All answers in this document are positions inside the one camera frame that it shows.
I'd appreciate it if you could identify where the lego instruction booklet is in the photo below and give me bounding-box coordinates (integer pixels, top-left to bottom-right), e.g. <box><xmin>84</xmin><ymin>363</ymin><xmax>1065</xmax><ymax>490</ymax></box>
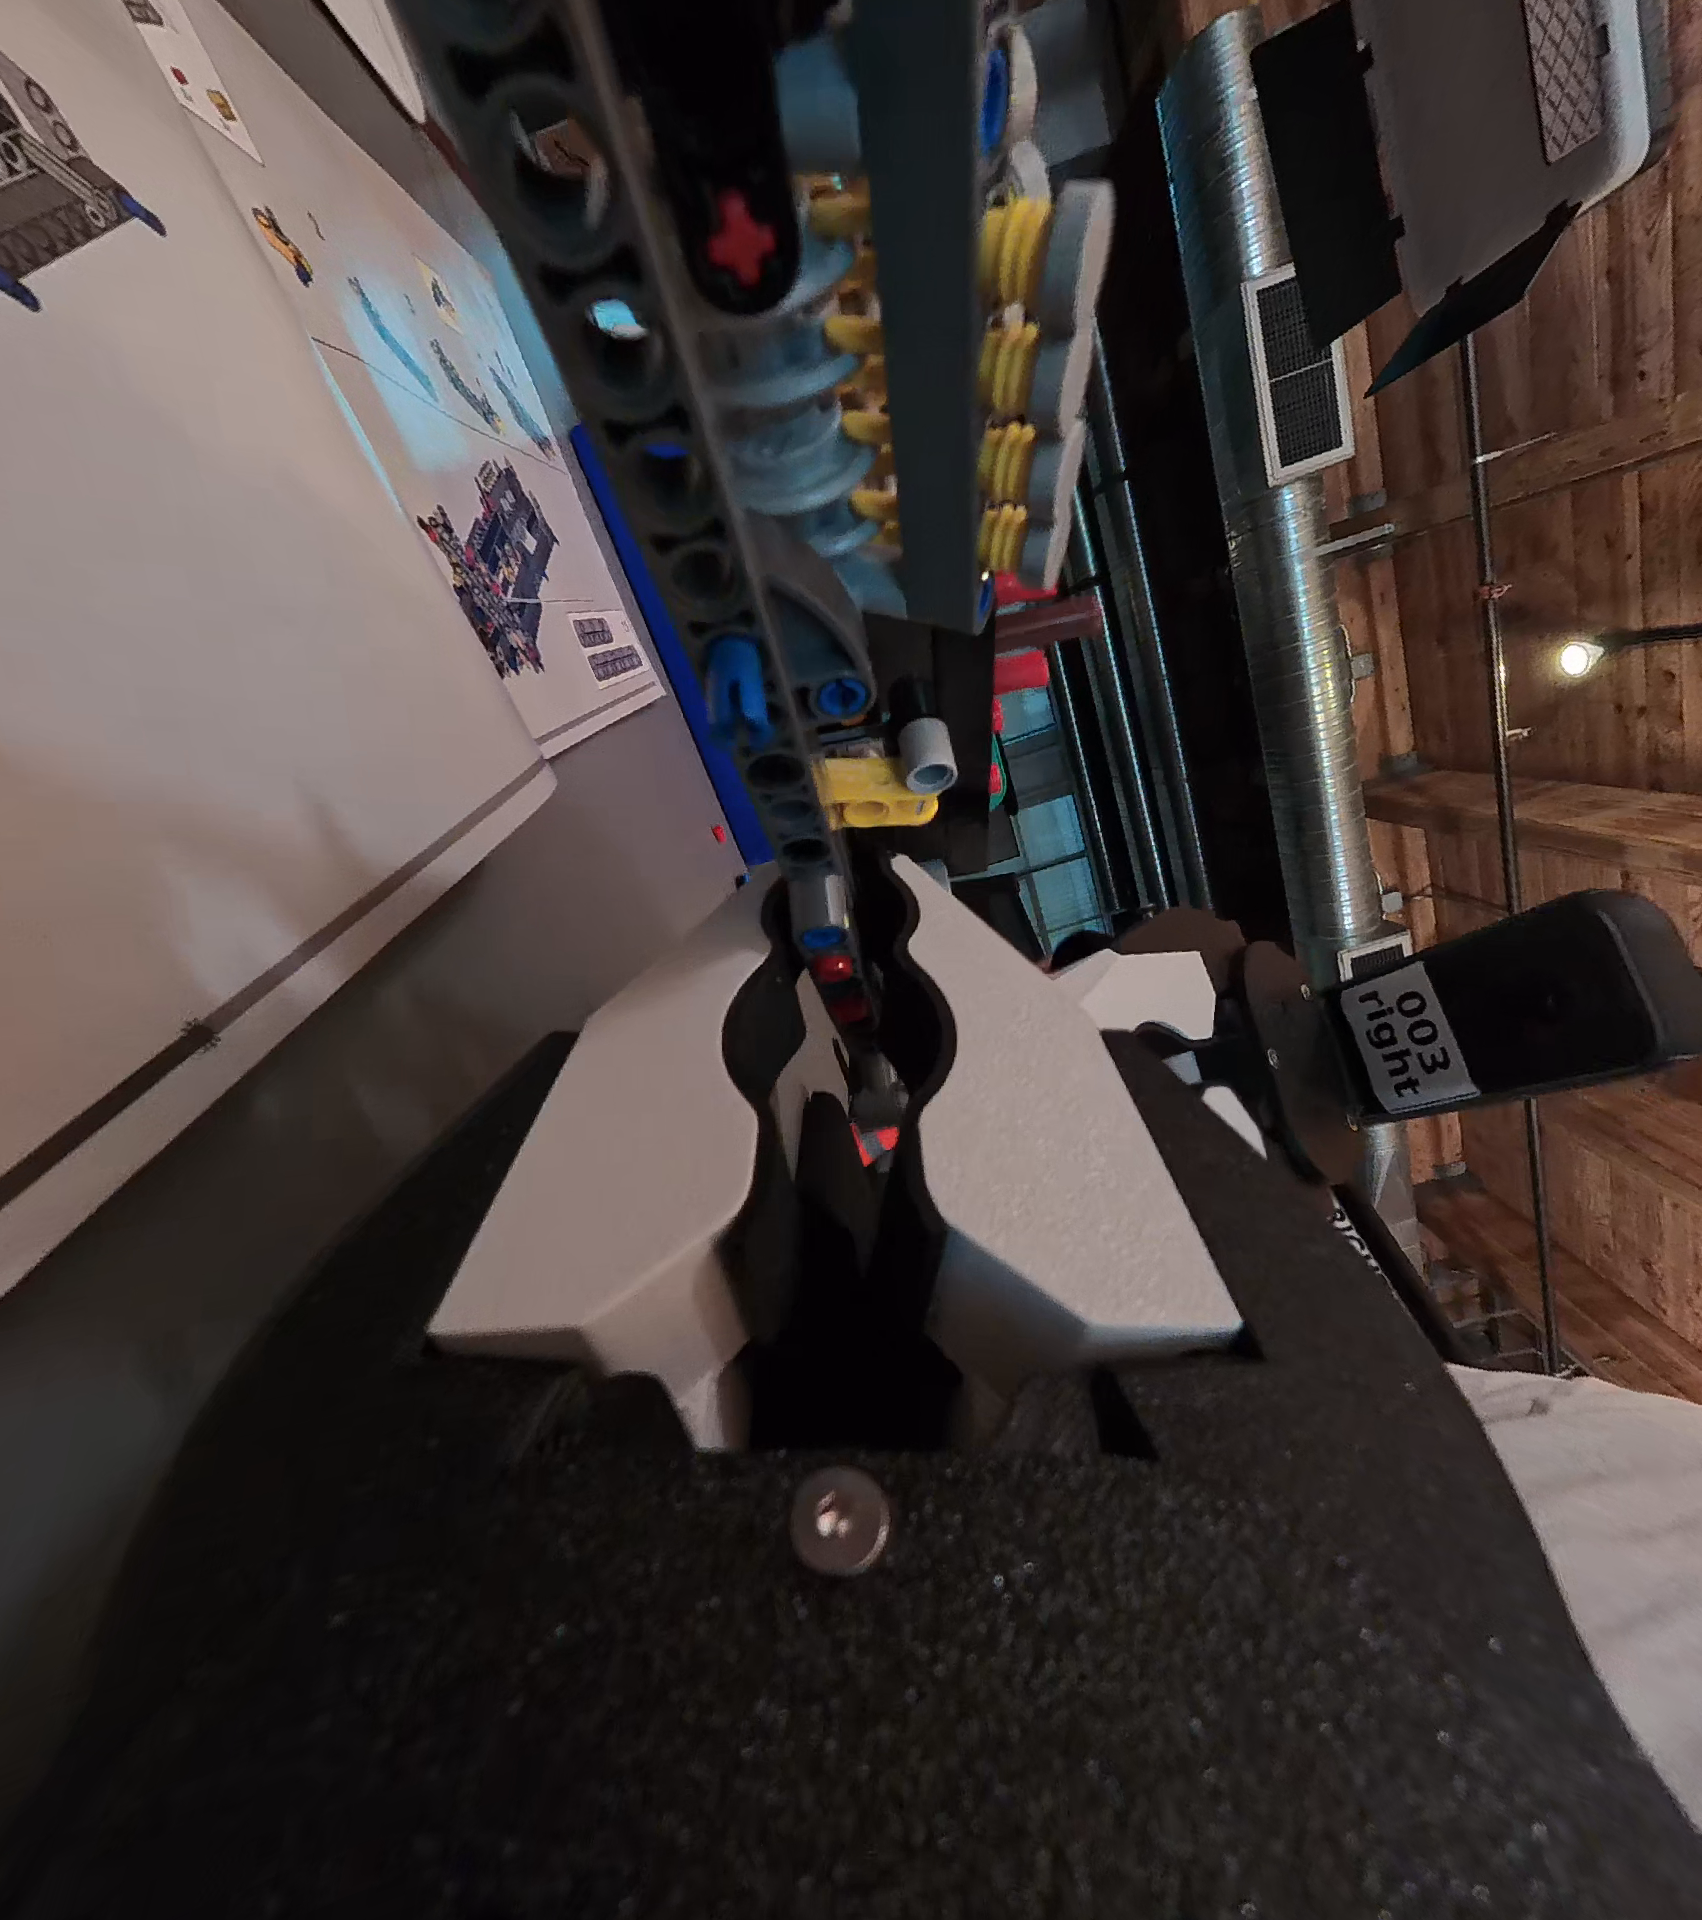
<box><xmin>0</xmin><ymin>0</ymin><xmax>674</xmax><ymax>1398</ymax></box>

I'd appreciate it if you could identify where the lego chassis assembly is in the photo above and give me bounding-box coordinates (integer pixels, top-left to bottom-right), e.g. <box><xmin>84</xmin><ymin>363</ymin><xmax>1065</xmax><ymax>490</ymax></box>
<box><xmin>392</xmin><ymin>0</ymin><xmax>1116</xmax><ymax>1173</ymax></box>

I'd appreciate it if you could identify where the silver ventilation duct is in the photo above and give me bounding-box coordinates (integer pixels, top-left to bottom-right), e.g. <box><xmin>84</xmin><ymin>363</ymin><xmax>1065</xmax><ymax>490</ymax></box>
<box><xmin>1159</xmin><ymin>7</ymin><xmax>1413</xmax><ymax>1203</ymax></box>

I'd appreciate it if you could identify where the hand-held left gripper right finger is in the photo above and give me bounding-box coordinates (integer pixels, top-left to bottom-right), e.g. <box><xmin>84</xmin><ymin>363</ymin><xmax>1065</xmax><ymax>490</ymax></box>
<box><xmin>872</xmin><ymin>852</ymin><xmax>1248</xmax><ymax>1380</ymax></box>

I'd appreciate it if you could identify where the blue storage bin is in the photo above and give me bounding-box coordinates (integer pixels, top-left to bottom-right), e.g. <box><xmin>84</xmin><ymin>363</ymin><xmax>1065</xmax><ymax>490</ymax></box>
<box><xmin>566</xmin><ymin>427</ymin><xmax>778</xmax><ymax>872</ymax></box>

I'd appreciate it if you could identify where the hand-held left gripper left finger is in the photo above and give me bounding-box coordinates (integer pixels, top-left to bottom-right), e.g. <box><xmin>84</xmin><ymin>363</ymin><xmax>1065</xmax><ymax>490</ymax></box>
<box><xmin>427</xmin><ymin>872</ymin><xmax>812</xmax><ymax>1451</ymax></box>

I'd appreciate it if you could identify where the grey ceiling unit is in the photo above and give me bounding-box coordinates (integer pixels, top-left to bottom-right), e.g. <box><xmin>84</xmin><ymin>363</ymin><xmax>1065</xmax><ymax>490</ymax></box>
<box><xmin>1248</xmin><ymin>0</ymin><xmax>1678</xmax><ymax>400</ymax></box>

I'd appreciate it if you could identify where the person in white shirt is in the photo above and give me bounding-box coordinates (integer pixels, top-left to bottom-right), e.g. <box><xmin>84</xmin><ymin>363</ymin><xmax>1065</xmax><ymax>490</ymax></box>
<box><xmin>1450</xmin><ymin>1357</ymin><xmax>1702</xmax><ymax>1841</ymax></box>

